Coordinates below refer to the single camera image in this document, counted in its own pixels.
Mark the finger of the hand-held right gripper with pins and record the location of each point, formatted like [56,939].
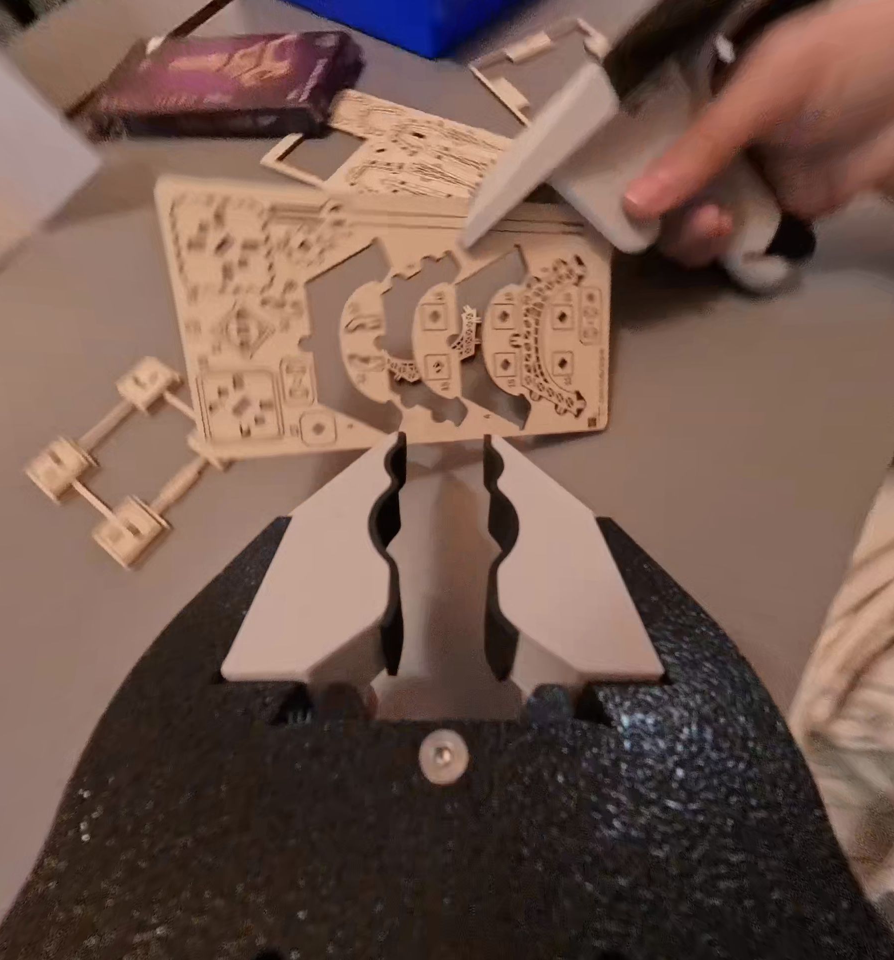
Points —
[544,150]
[604,195]

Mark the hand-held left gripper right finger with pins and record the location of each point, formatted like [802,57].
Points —
[567,585]

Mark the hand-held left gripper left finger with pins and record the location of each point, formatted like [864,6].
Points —
[304,585]

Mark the large wooden puzzle sheet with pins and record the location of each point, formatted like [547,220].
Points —
[267,247]

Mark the grey desk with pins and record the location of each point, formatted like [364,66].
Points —
[716,375]

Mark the person's right hand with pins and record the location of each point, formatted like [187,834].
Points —
[814,112]

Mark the small wooden puzzle sheet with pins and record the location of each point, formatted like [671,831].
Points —
[409,150]

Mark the blue box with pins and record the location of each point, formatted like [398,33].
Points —
[417,22]

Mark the printed white t-shirt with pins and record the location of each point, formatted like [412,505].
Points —
[866,675]

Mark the purple box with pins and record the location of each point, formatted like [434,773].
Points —
[229,82]

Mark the white paper sheet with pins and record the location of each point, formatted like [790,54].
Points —
[12,150]

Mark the empty wooden sheet frame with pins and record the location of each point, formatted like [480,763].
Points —
[522,49]

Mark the wooden four-block frame piece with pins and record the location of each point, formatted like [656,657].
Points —
[128,529]

